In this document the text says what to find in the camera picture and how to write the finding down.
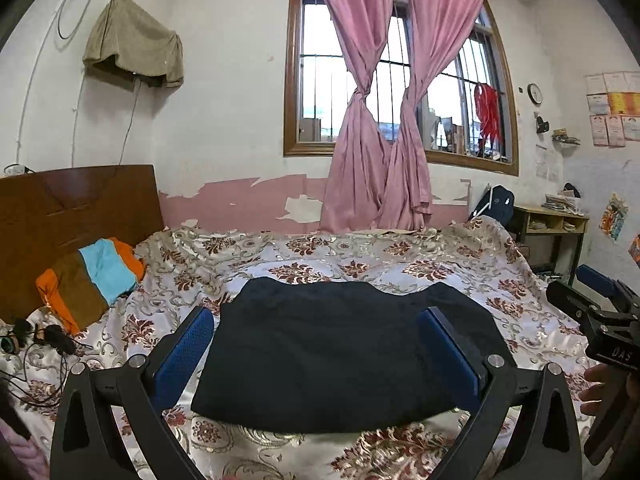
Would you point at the certificates on wall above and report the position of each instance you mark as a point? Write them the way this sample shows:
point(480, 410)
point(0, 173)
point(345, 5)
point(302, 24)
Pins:
point(613, 103)

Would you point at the person's right hand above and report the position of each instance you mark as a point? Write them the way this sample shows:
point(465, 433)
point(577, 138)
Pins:
point(591, 398)

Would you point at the blue white backpack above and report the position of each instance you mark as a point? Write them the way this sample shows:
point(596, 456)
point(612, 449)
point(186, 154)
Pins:
point(497, 202)

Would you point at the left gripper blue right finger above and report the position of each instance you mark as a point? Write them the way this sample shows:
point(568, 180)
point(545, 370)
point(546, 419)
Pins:
point(456, 362)

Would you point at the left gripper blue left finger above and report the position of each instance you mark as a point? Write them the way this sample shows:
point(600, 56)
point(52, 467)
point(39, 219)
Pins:
point(176, 356)

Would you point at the large black jacket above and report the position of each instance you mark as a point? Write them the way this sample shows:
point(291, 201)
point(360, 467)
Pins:
point(332, 357)

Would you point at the round wall clock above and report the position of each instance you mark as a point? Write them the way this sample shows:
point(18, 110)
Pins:
point(535, 94)

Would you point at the wooden headboard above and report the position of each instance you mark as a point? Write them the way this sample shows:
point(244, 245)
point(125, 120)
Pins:
point(48, 214)

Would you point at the blue orange brown pillow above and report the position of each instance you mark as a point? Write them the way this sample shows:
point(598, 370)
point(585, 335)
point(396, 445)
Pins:
point(81, 286)

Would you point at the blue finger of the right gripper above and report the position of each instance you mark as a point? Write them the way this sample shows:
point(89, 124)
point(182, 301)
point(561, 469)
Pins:
point(596, 281)

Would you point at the black headphones with cable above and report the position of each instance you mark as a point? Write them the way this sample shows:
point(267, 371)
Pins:
point(18, 342)

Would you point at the pink curtain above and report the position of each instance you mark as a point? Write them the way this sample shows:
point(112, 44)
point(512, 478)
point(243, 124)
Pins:
point(377, 181)

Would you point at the olive cloth covered wall unit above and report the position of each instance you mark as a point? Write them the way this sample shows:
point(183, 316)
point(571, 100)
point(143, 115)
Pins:
point(127, 42)

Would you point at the colourful wall poster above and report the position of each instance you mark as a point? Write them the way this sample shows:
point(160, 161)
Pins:
point(614, 217)

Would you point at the small wall shelf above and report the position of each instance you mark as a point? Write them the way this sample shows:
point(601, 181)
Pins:
point(561, 137)

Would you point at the red clothes outside window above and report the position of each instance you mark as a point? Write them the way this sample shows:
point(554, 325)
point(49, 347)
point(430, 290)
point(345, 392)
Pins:
point(486, 100)

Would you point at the wooden desk shelf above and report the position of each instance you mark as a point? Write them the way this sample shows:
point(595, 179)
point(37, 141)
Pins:
point(551, 240)

